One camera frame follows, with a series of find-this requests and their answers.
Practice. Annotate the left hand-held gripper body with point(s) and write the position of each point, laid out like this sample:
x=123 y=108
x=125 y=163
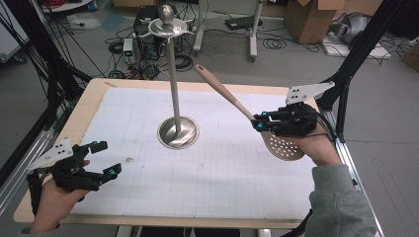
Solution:
x=74 y=177

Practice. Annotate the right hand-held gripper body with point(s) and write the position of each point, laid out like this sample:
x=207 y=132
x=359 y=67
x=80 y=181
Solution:
x=296 y=121

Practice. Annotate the beige slotted spoon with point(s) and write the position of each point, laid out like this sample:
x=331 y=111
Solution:
x=219 y=87

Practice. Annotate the metal utensil stand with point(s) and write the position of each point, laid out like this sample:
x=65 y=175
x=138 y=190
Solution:
x=178 y=133

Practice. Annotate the person's right hand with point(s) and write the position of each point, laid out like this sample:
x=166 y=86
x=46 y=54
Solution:
x=319 y=149

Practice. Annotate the person's left hand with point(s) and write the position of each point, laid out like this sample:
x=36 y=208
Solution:
x=51 y=207

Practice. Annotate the white grid mat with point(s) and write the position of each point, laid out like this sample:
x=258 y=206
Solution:
x=197 y=171

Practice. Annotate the white stand leg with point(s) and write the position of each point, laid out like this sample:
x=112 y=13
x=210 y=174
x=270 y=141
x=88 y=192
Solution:
x=253 y=36
x=198 y=33

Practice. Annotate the flat black device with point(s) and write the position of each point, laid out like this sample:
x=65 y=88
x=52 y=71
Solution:
x=242 y=22

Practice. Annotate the small box with green light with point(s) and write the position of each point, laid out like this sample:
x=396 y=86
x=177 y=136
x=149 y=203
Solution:
x=128 y=49

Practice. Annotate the large open cardboard box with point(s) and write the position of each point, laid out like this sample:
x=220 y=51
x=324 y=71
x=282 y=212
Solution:
x=309 y=19

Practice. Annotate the white flat board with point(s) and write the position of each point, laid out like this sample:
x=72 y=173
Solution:
x=375 y=51

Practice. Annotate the grey rounded appliance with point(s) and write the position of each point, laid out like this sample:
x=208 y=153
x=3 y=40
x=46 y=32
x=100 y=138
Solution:
x=351 y=28

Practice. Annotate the black computer tower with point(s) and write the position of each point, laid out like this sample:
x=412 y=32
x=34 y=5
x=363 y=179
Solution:
x=145 y=23

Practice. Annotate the small cardboard box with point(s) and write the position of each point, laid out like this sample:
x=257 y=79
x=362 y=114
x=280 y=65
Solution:
x=412 y=56

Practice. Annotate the white cabinet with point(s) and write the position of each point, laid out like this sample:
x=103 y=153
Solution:
x=10 y=36

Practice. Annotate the aluminium rail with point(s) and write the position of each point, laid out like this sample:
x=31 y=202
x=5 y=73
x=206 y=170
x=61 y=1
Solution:
x=347 y=154
x=13 y=184

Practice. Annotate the black frame strut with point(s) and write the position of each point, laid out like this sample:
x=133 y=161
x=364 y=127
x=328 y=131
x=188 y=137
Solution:
x=355 y=56
x=42 y=59

